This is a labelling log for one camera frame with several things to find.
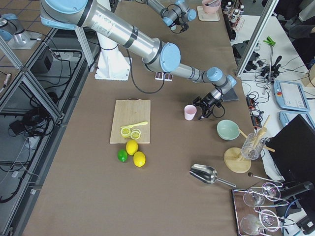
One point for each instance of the black power strip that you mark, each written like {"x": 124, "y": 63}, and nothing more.
{"x": 255, "y": 114}

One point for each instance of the yellow lemon front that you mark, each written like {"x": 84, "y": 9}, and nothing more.
{"x": 139, "y": 159}

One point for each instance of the metal scoop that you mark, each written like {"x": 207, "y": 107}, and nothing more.
{"x": 208, "y": 175}

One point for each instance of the lemon slice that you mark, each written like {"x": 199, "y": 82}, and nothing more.
{"x": 135, "y": 134}
{"x": 125, "y": 132}

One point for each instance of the beige tray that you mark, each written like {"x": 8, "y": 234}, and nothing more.
{"x": 209, "y": 17}

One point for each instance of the lemon slice right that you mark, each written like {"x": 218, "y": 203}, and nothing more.
{"x": 135, "y": 134}

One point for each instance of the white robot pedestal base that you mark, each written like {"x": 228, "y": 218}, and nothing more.
{"x": 112, "y": 65}

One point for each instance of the green lime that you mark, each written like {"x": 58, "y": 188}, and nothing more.
{"x": 122, "y": 155}

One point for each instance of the yellow plastic knife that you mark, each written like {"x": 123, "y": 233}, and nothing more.
{"x": 135, "y": 125}

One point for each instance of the green grabber tool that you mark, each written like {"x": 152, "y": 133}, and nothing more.
{"x": 271, "y": 43}

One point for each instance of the yellow lemon near lime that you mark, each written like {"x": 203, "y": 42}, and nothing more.
{"x": 131, "y": 147}

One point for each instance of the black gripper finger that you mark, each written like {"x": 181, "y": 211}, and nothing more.
{"x": 206, "y": 112}
{"x": 198, "y": 102}

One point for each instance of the wooden cutting board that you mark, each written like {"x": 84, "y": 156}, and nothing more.
{"x": 129, "y": 112}

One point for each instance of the clear glass mug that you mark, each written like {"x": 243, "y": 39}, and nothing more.
{"x": 253, "y": 146}

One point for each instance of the white wire cup holder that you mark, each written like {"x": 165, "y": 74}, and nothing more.
{"x": 163, "y": 76}

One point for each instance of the aluminium frame post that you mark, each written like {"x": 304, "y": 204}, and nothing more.
{"x": 261, "y": 24}

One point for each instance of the pink bowl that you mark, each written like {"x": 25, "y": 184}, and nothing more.
{"x": 211, "y": 6}

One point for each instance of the bottle rack with bottles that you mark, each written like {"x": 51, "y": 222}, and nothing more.
{"x": 233, "y": 17}

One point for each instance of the wine glass rack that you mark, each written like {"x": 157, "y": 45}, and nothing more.
{"x": 255, "y": 210}

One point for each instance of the wooden mug tree stand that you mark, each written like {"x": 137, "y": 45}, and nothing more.
{"x": 233, "y": 157}

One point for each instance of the blue teach pendant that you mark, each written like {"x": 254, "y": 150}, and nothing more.
{"x": 290, "y": 96}
{"x": 287, "y": 116}

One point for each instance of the grey folded cloth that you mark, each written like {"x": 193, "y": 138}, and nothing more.
{"x": 230, "y": 96}

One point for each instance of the black monitor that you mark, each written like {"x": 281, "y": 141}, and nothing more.
{"x": 294, "y": 153}

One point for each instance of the green ceramic bowl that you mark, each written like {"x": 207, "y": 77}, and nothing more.
{"x": 227, "y": 130}

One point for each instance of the pink plastic cup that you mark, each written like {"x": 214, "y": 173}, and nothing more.
{"x": 189, "y": 112}

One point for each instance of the lemon slice left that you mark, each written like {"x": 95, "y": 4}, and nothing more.
{"x": 125, "y": 132}

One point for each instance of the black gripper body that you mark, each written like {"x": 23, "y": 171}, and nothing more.
{"x": 208, "y": 100}

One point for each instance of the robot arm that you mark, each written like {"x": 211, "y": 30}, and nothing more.
{"x": 157, "y": 56}
{"x": 176, "y": 14}

